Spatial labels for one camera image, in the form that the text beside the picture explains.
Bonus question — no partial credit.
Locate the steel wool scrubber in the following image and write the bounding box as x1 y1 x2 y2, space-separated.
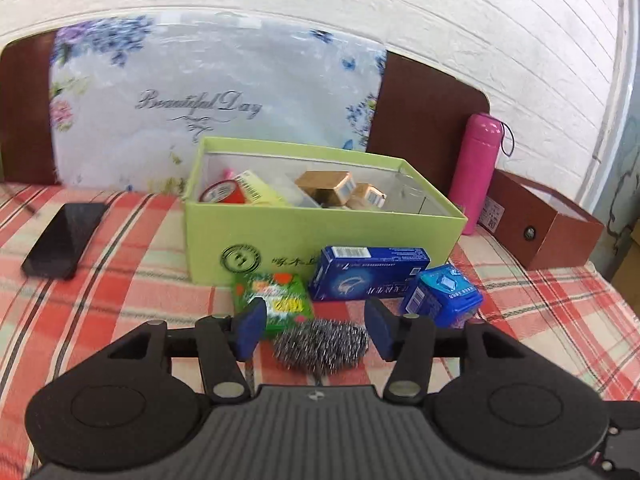
273 318 369 376

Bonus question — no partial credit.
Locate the brown cardboard box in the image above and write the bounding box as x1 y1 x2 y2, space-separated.
478 170 603 271

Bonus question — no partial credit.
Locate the pink thermos bottle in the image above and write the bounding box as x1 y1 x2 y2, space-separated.
448 114 515 235

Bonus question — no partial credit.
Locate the light green cardboard box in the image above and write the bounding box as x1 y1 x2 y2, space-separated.
183 136 466 286

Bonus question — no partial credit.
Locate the yellow green box inside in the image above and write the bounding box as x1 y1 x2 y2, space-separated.
233 170 290 207

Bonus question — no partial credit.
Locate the floral plastic bedding bag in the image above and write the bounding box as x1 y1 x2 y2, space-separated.
49 12 386 195

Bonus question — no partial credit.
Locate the black smartphone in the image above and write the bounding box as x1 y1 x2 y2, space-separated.
21 203 108 280

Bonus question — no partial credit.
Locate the red tape roll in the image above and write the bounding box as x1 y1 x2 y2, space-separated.
198 179 246 205

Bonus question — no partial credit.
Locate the clear plastic tube case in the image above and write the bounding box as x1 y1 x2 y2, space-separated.
268 174 320 208

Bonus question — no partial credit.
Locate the gold perfume box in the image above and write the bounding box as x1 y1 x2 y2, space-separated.
295 170 356 207

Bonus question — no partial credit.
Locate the blue mentos gum container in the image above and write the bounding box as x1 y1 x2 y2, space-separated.
399 263 483 328

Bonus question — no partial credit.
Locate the green small packet box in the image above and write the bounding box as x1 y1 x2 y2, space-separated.
232 272 314 339

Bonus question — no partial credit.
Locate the blue flat medicine box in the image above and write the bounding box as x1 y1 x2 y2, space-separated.
308 246 431 301

